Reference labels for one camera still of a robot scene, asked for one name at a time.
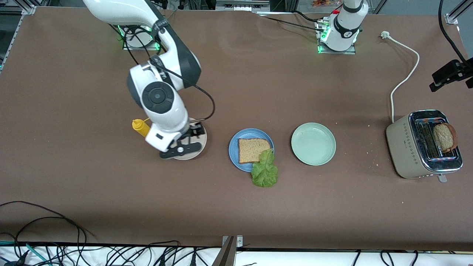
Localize green lettuce leaf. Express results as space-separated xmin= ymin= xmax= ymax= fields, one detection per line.
xmin=251 ymin=149 xmax=278 ymax=188

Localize yellow mustard squeeze bottle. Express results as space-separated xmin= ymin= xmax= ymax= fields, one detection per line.
xmin=132 ymin=118 xmax=151 ymax=138

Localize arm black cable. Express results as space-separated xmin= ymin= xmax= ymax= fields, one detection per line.
xmin=439 ymin=0 xmax=468 ymax=63
xmin=122 ymin=22 xmax=215 ymax=124

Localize aluminium frame profile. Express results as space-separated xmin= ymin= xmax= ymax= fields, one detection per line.
xmin=0 ymin=0 xmax=50 ymax=15

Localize beige round plate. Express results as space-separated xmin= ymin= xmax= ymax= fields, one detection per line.
xmin=174 ymin=117 xmax=207 ymax=160

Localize aluminium corner profile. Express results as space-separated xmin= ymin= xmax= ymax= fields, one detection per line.
xmin=445 ymin=0 xmax=473 ymax=24

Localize black base supply cable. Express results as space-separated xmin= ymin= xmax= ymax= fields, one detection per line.
xmin=255 ymin=10 xmax=326 ymax=33

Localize blue round plate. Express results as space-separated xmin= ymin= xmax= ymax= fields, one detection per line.
xmin=228 ymin=128 xmax=275 ymax=173

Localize green round plate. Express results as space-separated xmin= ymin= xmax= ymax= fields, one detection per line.
xmin=291 ymin=122 xmax=337 ymax=166

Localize black cable bundle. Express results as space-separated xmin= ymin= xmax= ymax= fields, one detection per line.
xmin=89 ymin=240 xmax=222 ymax=266

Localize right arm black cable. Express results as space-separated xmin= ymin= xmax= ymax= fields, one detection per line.
xmin=122 ymin=22 xmax=215 ymax=124

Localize grey power strip box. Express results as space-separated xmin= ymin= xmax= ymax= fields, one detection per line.
xmin=215 ymin=0 xmax=270 ymax=11

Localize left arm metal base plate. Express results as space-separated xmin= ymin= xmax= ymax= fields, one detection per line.
xmin=317 ymin=20 xmax=357 ymax=55

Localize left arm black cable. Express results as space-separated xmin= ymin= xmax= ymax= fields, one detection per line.
xmin=439 ymin=0 xmax=468 ymax=63

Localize beige chrome toaster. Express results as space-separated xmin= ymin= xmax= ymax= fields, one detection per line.
xmin=386 ymin=109 xmax=463 ymax=183

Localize thin black cable loops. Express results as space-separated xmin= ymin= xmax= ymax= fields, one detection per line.
xmin=351 ymin=250 xmax=418 ymax=266

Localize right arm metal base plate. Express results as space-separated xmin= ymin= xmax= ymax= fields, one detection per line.
xmin=123 ymin=24 xmax=163 ymax=50

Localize round-topped brown bread slice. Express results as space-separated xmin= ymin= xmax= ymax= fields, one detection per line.
xmin=432 ymin=123 xmax=459 ymax=153

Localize black looped floor cable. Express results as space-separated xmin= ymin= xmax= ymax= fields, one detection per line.
xmin=0 ymin=201 xmax=87 ymax=266

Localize white toaster power cord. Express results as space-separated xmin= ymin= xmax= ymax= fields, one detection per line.
xmin=381 ymin=31 xmax=421 ymax=123

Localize square brown bread slice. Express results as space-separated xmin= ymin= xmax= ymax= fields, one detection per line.
xmin=238 ymin=138 xmax=272 ymax=164

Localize teal cable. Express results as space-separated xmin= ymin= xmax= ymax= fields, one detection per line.
xmin=0 ymin=241 xmax=48 ymax=265

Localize metal table edge bracket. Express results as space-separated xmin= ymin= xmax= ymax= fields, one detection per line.
xmin=212 ymin=235 xmax=243 ymax=266

